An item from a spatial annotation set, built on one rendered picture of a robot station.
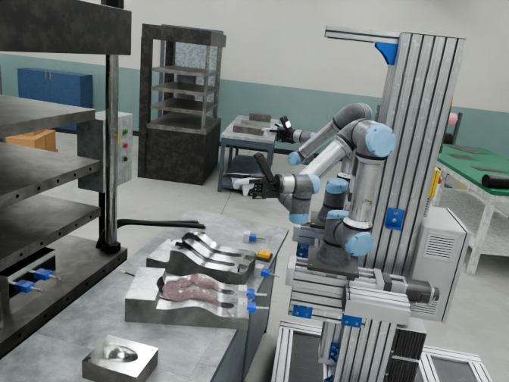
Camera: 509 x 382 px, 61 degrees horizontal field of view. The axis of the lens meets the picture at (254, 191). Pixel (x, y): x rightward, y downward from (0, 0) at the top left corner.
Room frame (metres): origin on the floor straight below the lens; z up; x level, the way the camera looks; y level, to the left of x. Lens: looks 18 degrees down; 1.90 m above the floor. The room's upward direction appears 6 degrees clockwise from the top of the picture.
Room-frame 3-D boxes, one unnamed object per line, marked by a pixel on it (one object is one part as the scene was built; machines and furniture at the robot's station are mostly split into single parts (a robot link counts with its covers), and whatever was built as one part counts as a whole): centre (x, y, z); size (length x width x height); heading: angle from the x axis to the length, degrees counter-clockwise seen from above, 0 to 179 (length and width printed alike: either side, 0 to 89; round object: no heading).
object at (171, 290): (1.64, 0.22, 0.90); 0.26 x 0.18 x 0.08; 94
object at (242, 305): (1.61, -0.05, 0.86); 0.13 x 0.05 x 0.05; 94
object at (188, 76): (6.62, 1.17, 1.03); 1.54 x 0.94 x 2.06; 177
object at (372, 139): (1.66, -0.43, 1.41); 0.15 x 0.12 x 0.55; 19
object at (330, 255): (1.79, -0.39, 1.09); 0.15 x 0.15 x 0.10
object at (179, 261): (2.00, 0.22, 0.87); 0.50 x 0.26 x 0.14; 77
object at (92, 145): (2.37, 0.86, 0.74); 0.30 x 0.22 x 1.47; 167
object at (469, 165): (5.10, -2.69, 0.51); 2.40 x 1.13 x 1.02; 1
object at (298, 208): (1.59, -0.18, 1.34); 0.11 x 0.08 x 0.11; 19
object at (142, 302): (1.64, 0.22, 0.86); 0.50 x 0.26 x 0.11; 94
